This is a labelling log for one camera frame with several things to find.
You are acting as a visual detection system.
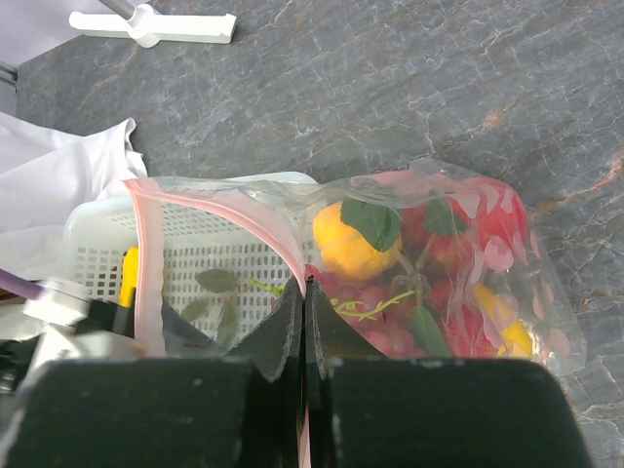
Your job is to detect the loose green grape leaves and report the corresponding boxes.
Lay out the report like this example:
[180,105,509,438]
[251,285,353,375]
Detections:
[179,268,285,349]

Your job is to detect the clear zip top bag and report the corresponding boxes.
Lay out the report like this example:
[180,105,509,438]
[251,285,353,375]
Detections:
[127,161,587,376]

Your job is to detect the clear plastic garment cover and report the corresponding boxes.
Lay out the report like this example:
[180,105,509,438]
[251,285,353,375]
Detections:
[1,113,147,280]

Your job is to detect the orange fruit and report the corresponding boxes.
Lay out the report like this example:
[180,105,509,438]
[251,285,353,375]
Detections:
[313,202,403,282]

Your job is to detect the purple grape bunch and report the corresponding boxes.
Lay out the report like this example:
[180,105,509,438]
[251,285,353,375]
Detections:
[305,264,429,358]

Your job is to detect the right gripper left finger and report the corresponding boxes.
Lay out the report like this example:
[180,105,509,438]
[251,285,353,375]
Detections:
[1,281,303,467]

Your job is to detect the rack pole with white foot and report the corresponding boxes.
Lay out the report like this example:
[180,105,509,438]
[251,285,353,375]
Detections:
[68,1,238,48]

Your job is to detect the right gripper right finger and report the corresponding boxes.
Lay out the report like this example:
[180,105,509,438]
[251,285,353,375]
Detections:
[304,280,592,467]

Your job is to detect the yellow mango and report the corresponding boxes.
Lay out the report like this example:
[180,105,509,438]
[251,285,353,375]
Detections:
[475,284,532,359]
[119,246,139,308]

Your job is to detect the white plastic basket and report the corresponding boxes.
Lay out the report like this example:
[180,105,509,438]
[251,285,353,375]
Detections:
[59,173,319,357]

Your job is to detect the red lychee bunch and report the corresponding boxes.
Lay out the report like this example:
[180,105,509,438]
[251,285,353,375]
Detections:
[340,197,498,360]

